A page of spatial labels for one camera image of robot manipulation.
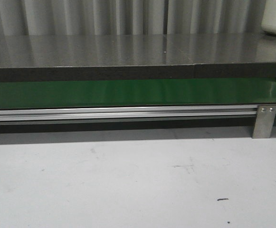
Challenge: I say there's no steel conveyor support bracket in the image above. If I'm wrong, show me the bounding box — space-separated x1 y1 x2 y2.
252 104 276 139

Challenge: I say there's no grey pleated curtain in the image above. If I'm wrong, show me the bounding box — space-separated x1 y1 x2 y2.
0 0 265 36

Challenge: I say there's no green conveyor belt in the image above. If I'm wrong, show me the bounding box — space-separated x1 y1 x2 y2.
0 78 276 109

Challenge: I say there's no aluminium conveyor side rail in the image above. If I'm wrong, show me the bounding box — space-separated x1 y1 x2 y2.
0 104 258 122

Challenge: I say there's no black raised platform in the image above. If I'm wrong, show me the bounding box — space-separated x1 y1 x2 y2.
0 33 276 82

